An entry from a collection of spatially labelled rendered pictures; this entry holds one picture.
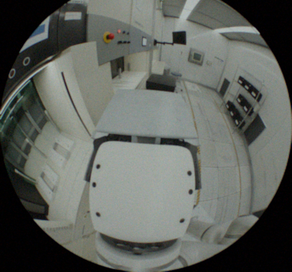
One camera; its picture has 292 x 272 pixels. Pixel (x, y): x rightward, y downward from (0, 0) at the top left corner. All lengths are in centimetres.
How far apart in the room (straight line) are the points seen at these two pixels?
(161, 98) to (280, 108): 285
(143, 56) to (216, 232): 200
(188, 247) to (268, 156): 271
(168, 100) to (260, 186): 287
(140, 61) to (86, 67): 143
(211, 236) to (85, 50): 84
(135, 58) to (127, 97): 160
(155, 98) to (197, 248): 26
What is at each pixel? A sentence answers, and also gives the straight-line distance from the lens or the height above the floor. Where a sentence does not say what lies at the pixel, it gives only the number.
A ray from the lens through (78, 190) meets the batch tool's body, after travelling 60.
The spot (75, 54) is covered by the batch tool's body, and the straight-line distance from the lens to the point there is 32.
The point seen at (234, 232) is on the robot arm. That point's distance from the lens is 45.
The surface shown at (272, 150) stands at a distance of 278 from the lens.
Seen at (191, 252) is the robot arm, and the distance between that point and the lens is 18.
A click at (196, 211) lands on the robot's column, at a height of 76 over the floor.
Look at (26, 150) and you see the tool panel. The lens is 130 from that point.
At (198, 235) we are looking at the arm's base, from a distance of 60.
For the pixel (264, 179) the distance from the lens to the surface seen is 285.
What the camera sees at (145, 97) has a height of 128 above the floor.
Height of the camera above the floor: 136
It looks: 49 degrees down
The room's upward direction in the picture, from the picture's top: 4 degrees clockwise
